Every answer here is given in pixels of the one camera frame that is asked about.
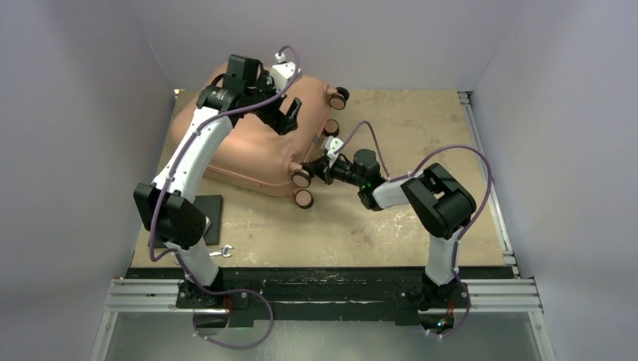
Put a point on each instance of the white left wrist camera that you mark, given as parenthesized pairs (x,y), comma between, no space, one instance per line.
(283,72)

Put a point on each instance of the black flat notebook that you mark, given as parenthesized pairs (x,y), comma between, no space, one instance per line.
(214,219)

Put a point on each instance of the silver wrench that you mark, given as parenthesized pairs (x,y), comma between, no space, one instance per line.
(223,251)

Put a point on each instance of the pink suitcase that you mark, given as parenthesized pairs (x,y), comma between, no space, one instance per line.
(254,157)

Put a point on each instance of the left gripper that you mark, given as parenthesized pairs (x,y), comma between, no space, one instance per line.
(289,120)

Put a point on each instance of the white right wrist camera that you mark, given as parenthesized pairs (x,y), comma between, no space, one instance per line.
(332,147)

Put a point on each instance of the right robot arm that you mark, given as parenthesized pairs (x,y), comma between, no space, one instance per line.
(444,207)

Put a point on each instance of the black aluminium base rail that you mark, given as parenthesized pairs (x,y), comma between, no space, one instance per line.
(396,295)

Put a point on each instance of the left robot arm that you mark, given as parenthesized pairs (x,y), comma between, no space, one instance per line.
(218,108)

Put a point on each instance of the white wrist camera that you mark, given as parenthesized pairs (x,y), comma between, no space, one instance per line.
(332,147)
(283,72)

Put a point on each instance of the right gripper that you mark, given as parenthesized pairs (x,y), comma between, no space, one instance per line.
(318,167)

